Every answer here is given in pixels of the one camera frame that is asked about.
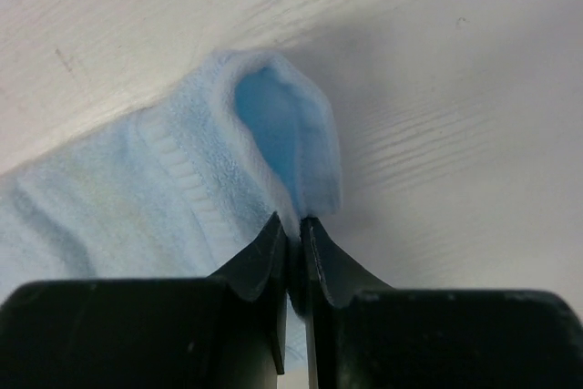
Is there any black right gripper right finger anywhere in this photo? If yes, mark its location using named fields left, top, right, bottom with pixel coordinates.
left=301, top=218, right=582, bottom=388

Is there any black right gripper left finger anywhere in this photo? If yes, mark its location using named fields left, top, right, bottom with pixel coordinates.
left=1, top=217, right=287, bottom=388

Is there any light blue towel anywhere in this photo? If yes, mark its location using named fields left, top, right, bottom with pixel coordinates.
left=0, top=48, right=343, bottom=372

